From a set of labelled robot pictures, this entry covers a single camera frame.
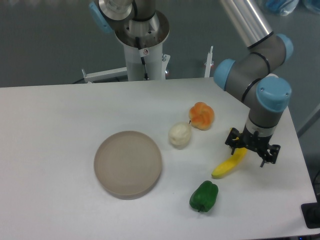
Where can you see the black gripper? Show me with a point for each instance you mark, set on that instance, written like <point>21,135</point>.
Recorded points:
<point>255,141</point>

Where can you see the yellow banana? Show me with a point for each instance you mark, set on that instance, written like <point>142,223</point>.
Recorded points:
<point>227,166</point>

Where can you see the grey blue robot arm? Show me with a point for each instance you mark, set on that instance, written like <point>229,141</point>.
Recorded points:
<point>250,80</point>

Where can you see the orange bread roll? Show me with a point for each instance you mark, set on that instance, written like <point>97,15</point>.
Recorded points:
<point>201,116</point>

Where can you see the green bell pepper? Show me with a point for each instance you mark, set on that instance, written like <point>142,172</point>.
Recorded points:
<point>204,197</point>

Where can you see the white pear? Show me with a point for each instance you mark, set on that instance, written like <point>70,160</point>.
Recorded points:
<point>179,134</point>

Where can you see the black device at edge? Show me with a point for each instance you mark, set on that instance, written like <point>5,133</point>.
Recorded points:
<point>311,215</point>

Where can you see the beige round plate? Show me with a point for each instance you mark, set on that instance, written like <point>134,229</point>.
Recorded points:
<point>128,164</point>

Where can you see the blue plastic bag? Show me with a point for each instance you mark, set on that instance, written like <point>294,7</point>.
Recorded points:
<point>278,7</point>

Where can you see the clear plastic bag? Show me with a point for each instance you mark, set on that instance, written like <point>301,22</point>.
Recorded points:
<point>312,5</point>

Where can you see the white right frame bracket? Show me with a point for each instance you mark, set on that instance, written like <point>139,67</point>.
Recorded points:
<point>209,62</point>

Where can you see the white frame bracket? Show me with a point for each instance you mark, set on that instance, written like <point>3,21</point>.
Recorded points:
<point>104,75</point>
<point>209,62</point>

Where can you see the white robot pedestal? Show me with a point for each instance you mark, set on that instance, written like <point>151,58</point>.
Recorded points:
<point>142,43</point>

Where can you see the white left frame bracket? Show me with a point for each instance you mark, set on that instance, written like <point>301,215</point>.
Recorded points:
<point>104,75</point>

